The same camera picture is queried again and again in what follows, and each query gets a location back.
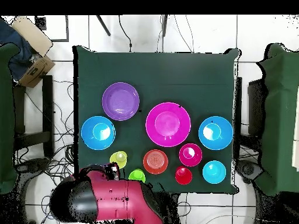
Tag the brown cardboard box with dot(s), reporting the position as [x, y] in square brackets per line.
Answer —
[35, 72]

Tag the black box cabinet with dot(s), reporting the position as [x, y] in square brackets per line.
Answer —
[255, 105]

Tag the black stand frame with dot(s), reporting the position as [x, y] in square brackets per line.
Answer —
[48, 105]

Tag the small blue bowl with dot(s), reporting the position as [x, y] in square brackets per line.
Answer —
[214, 172]

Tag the purple shallow bowl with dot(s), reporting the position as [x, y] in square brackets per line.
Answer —
[120, 101]

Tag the small orange bowl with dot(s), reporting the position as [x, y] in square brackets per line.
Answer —
[155, 161]

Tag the green cup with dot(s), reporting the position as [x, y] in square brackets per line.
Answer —
[137, 175]

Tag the beige cushion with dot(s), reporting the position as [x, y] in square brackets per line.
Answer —
[32, 35]

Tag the yellow cup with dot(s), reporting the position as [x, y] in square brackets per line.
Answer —
[118, 159]

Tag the large pink bowl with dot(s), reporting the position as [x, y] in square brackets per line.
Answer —
[168, 124]

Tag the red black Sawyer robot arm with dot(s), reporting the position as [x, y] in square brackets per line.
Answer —
[121, 198]

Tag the dark green tablecloth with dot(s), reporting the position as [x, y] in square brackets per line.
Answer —
[154, 70]

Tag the dark blue cloth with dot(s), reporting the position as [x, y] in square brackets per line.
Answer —
[16, 58]

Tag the medium blue bowl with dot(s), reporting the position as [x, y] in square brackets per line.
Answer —
[216, 140]
[98, 137]

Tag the red cup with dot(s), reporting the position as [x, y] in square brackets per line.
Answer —
[183, 176]

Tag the small crimson bowl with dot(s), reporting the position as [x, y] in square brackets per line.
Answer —
[190, 156]

